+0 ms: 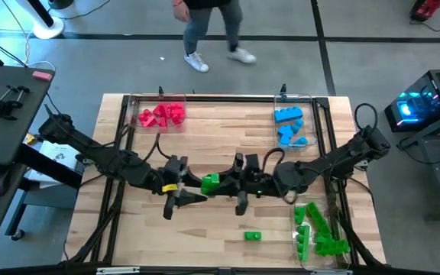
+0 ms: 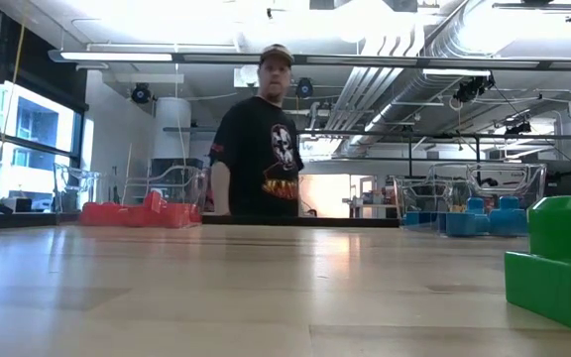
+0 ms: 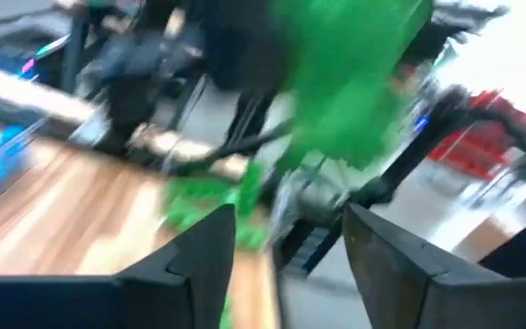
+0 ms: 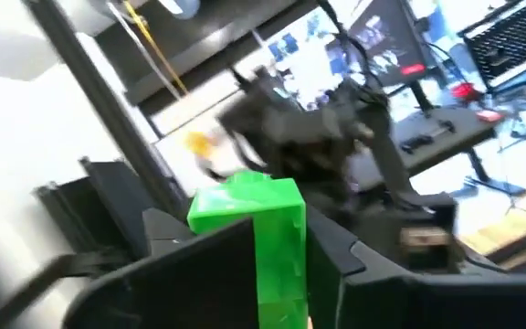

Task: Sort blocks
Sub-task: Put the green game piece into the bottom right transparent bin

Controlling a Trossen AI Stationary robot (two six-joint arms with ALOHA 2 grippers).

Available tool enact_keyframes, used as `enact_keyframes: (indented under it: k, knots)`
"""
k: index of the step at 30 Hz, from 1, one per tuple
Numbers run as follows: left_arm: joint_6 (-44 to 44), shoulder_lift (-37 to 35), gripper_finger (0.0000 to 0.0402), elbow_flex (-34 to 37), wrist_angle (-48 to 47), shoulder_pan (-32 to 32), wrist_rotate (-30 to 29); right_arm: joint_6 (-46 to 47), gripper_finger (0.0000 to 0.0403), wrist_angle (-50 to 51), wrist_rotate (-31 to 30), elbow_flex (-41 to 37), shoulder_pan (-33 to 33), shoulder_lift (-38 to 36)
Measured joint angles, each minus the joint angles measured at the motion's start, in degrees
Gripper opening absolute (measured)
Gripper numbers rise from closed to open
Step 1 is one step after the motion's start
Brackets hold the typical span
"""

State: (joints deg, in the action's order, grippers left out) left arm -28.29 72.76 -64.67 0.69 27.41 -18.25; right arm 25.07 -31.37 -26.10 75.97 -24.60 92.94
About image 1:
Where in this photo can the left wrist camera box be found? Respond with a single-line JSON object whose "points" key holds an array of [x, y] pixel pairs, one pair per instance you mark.
{"points": [[176, 166]]}

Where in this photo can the person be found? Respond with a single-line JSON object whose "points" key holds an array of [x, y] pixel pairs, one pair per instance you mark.
{"points": [[201, 23]]}

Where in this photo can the person's shoe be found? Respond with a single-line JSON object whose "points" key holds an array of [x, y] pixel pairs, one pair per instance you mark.
{"points": [[243, 56], [196, 62]]}

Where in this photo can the yellow tape tag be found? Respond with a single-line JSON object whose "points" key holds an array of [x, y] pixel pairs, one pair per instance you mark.
{"points": [[169, 188]]}

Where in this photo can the pink eraser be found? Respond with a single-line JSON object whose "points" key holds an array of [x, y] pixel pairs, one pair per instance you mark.
{"points": [[42, 75]]}

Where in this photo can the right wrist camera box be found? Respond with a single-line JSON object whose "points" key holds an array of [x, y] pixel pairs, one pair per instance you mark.
{"points": [[252, 162]]}

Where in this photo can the long green block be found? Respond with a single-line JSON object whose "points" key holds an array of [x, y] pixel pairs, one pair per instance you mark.
{"points": [[303, 242], [332, 247], [318, 218]]}

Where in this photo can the long blue block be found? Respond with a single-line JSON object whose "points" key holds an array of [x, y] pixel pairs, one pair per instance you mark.
{"points": [[288, 114]]}

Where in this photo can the black desk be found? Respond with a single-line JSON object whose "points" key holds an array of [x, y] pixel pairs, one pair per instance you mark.
{"points": [[10, 130]]}

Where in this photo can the white booklet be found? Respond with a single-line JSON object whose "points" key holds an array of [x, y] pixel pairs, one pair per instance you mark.
{"points": [[61, 154]]}

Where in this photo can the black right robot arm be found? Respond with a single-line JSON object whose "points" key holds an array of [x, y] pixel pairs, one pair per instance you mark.
{"points": [[338, 160]]}

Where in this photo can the white tower fan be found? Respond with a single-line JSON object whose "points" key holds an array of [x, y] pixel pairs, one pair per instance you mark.
{"points": [[48, 26]]}

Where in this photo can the clear plastic bin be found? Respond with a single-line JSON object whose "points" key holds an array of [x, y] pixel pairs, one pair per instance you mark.
{"points": [[342, 214], [134, 128], [308, 101]]}

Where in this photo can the small yellow object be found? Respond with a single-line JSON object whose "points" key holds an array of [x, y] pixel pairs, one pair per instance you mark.
{"points": [[31, 139]]}

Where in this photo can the silver metal bracket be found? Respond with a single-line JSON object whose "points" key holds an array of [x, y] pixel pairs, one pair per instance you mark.
{"points": [[117, 270], [329, 272]]}

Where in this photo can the black lit computer tower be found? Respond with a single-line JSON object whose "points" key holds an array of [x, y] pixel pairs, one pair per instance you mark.
{"points": [[426, 101]]}

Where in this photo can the black clamp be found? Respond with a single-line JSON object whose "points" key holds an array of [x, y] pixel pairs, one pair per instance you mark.
{"points": [[4, 107]]}

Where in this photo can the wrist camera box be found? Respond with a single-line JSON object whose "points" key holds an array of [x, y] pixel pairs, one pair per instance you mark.
{"points": [[176, 166], [252, 162]]}

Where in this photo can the red and black device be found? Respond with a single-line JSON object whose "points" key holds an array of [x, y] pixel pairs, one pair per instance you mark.
{"points": [[426, 7]]}

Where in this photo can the black aluminium table frame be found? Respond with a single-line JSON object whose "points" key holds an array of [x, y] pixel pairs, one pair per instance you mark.
{"points": [[224, 98]]}

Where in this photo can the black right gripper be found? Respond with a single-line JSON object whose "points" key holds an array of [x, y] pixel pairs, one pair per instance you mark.
{"points": [[258, 183]]}

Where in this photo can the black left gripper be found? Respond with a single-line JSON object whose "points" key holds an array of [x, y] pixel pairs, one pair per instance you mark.
{"points": [[169, 209]]}

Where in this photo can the small black frame post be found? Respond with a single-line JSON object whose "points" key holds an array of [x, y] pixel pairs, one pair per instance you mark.
{"points": [[160, 91], [283, 88]]}

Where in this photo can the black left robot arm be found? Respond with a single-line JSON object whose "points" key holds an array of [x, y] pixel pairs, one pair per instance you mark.
{"points": [[101, 158]]}

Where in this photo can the person's hand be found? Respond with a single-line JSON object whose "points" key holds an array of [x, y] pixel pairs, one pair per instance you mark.
{"points": [[181, 11]]}

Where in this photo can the square green block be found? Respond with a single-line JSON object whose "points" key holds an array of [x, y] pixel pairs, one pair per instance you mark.
{"points": [[209, 185]]}

